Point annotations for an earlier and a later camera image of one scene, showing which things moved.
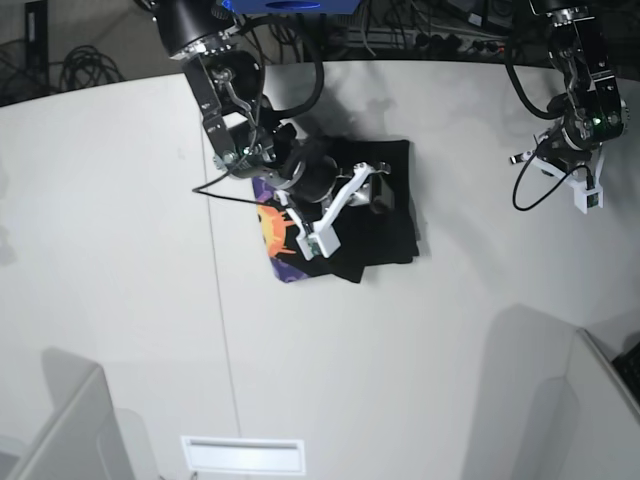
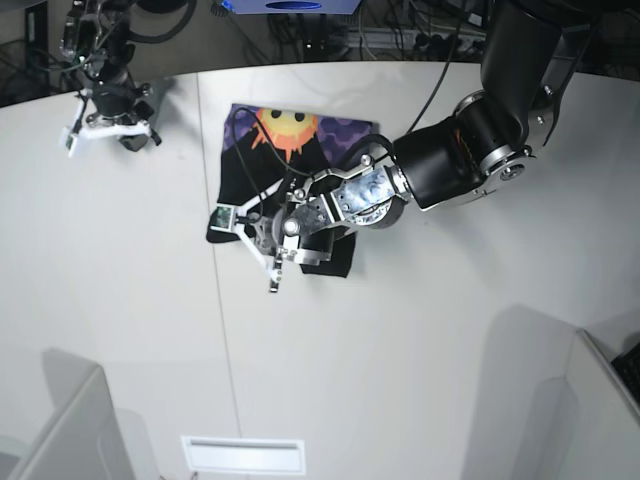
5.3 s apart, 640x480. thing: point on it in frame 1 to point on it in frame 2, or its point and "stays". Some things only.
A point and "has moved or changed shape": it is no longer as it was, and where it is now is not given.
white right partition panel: [606, 440] stays
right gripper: [555, 149] to [302, 230]
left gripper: [313, 176] to [115, 101]
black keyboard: [627, 366] stays
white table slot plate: [242, 454] stays
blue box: [293, 6] stays
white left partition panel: [83, 442] stays
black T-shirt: [377, 229] has moved or changed shape
